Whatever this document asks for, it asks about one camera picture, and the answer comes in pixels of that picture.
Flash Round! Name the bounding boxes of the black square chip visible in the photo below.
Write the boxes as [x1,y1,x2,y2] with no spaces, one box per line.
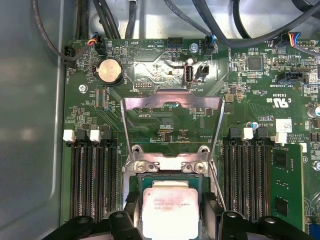
[247,56,264,72]

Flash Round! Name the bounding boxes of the CPU socket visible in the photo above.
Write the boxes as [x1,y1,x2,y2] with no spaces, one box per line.
[121,144,216,240]

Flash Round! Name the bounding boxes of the connector with blue wire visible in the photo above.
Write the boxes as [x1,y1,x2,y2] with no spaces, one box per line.
[203,34,217,55]

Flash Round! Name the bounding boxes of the connector with coloured wires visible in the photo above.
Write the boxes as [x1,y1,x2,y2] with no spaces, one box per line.
[87,34,106,57]

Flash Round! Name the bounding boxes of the coloured front panel wires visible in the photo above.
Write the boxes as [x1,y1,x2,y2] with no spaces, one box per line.
[276,31,320,57]

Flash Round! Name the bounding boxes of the internal USB port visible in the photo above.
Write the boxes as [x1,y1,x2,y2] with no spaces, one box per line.
[183,63,196,89]

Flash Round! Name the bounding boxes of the black fan connector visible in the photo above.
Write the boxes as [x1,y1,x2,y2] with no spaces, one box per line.
[63,44,76,67]

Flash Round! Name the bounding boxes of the green RAM stick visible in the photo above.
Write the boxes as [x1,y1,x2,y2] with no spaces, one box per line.
[270,142,306,232]

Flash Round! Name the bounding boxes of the black pin header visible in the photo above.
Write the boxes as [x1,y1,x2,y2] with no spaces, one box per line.
[167,36,184,49]

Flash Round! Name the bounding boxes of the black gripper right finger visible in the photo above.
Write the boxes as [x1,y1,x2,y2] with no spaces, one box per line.
[199,191,320,240]

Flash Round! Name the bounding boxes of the white board label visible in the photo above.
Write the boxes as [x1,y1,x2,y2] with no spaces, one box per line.
[275,118,294,134]

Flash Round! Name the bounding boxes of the thin black cable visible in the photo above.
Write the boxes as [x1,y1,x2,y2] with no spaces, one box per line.
[31,0,70,62]

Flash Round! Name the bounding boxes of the silver coin battery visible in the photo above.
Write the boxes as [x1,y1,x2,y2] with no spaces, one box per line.
[93,57,125,87]

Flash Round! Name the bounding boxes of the silver CPU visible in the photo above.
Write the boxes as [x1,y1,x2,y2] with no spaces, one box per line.
[138,174,203,239]

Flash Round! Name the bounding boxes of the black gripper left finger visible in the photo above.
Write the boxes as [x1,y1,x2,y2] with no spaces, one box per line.
[37,191,146,240]

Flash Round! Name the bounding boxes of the green motherboard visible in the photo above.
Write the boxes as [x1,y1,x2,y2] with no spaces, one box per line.
[59,37,320,240]

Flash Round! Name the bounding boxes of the thick black cable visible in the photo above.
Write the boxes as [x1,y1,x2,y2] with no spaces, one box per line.
[231,0,254,40]
[191,0,320,49]

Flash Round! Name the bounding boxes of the thin metal locking lever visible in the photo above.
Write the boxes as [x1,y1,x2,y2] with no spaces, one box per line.
[209,159,227,212]

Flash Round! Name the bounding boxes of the large silver capacitor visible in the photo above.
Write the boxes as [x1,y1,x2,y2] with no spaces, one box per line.
[307,105,320,119]

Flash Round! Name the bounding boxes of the metal socket cover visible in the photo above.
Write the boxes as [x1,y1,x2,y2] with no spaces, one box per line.
[119,88,225,174]

